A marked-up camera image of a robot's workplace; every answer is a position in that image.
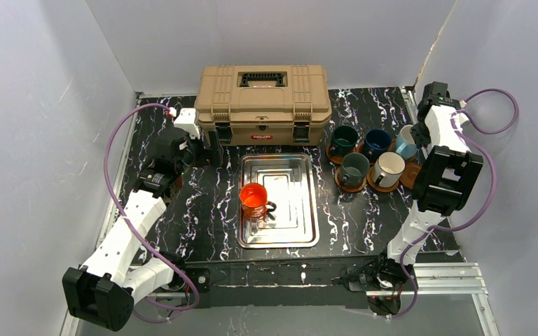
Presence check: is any white cup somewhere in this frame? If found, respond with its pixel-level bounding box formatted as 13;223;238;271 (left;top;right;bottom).
394;125;418;160

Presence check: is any navy blue cup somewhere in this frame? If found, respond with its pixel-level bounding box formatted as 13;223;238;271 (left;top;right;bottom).
360;129;392;164

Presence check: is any cream cup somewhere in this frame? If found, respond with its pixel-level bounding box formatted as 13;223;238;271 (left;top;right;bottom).
372;152;406;188

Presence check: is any brown wooden coaster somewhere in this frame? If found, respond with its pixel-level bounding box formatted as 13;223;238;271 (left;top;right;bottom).
354;141;368;156
366;167;400;193
399;162;422;190
326;143;349;165
333;167;368;193

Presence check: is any orange cup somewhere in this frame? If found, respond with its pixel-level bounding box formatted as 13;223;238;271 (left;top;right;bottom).
239;183;277;218

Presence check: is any dark grey cup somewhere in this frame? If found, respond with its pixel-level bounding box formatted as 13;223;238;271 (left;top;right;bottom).
338;152;370;188

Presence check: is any teal cup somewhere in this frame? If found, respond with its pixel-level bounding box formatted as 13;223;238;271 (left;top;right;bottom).
329;125;359;158

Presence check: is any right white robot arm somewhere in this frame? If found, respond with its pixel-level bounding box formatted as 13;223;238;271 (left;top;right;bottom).
386;81;483;265

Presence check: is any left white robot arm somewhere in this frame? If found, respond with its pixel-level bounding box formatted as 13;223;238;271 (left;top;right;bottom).
62;127;223;331

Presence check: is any tan plastic toolbox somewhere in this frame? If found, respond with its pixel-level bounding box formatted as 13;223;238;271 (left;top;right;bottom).
194;64;332;146

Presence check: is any stainless steel tray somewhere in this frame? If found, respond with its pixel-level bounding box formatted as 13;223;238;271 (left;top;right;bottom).
237;153;319;249

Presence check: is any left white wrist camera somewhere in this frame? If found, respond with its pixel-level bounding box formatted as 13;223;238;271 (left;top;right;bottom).
173;108;201;140

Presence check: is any aluminium frame rail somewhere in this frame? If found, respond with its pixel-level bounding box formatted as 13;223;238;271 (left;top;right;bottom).
67;262;499;336

